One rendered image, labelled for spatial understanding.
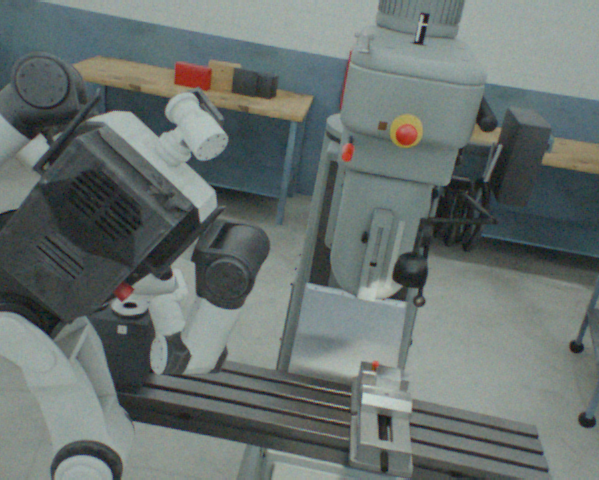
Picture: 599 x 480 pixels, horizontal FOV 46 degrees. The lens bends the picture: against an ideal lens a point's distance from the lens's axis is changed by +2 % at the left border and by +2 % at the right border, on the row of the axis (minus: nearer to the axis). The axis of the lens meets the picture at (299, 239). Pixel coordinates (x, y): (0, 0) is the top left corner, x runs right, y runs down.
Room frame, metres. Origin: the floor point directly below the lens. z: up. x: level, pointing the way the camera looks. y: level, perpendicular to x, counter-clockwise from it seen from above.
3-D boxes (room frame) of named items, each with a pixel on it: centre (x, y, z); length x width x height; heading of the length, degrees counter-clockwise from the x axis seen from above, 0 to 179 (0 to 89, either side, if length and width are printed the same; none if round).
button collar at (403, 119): (1.28, -0.16, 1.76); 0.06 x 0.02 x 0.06; 87
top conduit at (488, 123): (1.54, -0.32, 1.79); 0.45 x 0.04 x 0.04; 177
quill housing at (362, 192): (1.52, -0.18, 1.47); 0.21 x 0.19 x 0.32; 87
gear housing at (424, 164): (1.56, -0.18, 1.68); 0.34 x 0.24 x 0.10; 177
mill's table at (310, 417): (1.52, -0.11, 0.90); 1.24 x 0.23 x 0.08; 87
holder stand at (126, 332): (1.52, 0.45, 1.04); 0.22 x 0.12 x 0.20; 90
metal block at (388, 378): (1.51, -0.28, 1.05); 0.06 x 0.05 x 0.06; 89
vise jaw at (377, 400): (1.45, -0.28, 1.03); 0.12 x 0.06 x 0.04; 89
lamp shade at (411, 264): (1.31, -0.24, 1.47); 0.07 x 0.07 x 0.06
